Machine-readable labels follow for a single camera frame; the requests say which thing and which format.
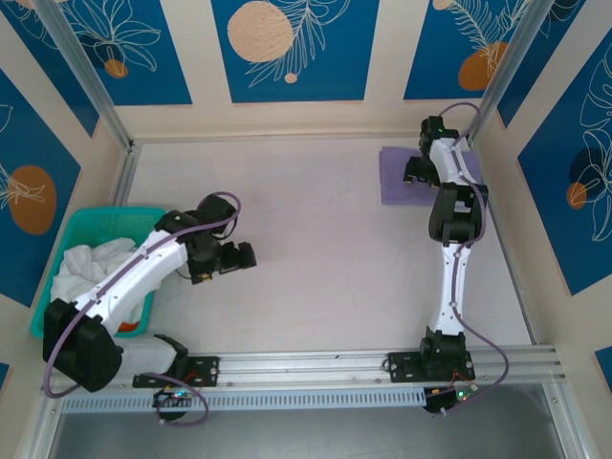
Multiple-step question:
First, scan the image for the purple t-shirt with white print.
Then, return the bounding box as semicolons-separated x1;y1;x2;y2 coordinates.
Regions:
380;146;482;207

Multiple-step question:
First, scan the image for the teal plastic basket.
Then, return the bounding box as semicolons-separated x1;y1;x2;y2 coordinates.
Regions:
30;206;169;339

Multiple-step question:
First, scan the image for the steel sheet shelf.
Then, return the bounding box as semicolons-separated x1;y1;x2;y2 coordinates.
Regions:
47;382;575;459

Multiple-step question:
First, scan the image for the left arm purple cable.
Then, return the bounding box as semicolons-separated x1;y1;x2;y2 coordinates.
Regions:
41;191;242;426

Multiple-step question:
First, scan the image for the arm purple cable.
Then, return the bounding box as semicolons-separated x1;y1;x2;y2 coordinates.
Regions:
432;101;511;416
41;191;242;426

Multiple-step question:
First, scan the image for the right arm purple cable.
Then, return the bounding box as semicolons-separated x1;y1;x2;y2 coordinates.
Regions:
432;101;511;416

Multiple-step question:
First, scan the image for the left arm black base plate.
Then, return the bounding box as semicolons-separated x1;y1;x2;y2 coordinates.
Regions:
132;356;221;388

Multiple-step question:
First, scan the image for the blue floral wall panel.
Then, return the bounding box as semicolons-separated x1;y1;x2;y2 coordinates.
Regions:
0;69;82;307
518;47;612;297
210;0;381;104
45;0;193;107
404;0;532;101
0;0;100;139
496;0;612;129

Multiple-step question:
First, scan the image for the aluminium frame post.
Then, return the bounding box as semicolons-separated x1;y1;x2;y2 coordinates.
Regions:
467;0;587;144
35;0;134;150

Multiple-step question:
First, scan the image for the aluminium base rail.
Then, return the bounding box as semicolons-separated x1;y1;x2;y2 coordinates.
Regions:
40;346;568;393

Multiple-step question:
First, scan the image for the grey slotted cable duct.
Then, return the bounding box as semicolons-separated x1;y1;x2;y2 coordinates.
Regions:
60;386;426;415

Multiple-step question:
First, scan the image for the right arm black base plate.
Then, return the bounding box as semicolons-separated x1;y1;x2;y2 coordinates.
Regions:
387;351;477;383

